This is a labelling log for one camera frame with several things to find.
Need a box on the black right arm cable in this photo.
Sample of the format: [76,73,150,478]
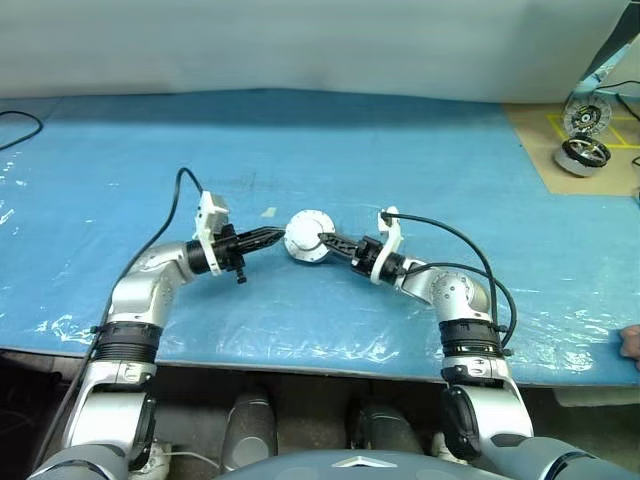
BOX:
[379,211,517,352]

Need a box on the silver motor rotor housing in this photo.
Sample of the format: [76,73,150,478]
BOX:
[282,208,335,254]
[553,137,613,178]

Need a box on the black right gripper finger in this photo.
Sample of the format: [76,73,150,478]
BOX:
[317,231,359,253]
[326,241,358,263]

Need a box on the thin black cable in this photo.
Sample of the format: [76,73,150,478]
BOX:
[597,79,640,122]
[0,110,44,152]

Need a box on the person's bare hand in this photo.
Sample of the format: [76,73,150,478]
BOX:
[618,323,640,371]

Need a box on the grey robot torso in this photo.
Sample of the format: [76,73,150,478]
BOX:
[209,448,501,480]

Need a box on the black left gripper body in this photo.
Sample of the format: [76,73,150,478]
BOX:
[213,224,250,287]

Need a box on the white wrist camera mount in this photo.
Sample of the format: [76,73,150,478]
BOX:
[372,206,405,287]
[192,191,231,277]

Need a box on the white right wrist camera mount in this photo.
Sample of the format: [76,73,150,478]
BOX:
[372,206,405,287]

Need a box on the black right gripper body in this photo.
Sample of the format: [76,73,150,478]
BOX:
[350,235,386,276]

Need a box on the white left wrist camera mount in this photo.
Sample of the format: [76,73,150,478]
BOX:
[192,191,231,277]

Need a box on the blue plastic table cover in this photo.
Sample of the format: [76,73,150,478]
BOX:
[0,88,640,389]

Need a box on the dark rounded robot leg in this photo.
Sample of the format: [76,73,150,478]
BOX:
[349,404,426,454]
[222,392,279,472]

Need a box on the grey tripod stand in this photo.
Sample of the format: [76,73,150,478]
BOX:
[572,0,640,101]

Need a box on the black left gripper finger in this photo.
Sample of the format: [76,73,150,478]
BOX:
[244,225,286,244]
[246,234,288,255]

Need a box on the white floor cable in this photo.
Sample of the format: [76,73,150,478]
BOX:
[167,449,221,472]

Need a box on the brown cardboard sheet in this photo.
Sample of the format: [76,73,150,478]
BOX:
[501,99,640,198]

